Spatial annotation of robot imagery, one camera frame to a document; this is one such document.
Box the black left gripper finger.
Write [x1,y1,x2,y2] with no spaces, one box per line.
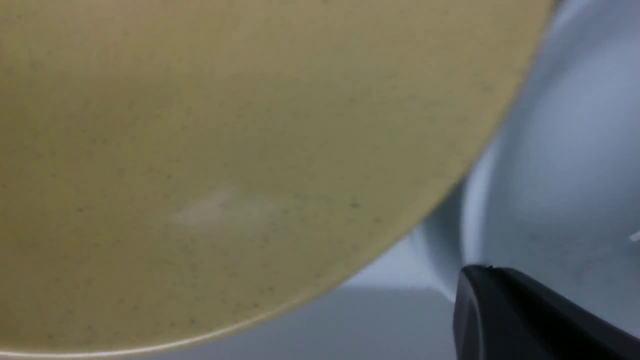
[452,265,640,360]

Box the white square dish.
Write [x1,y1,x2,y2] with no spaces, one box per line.
[413,0,640,337]

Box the yellow noodle bowl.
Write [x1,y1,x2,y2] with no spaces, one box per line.
[0,0,557,360]

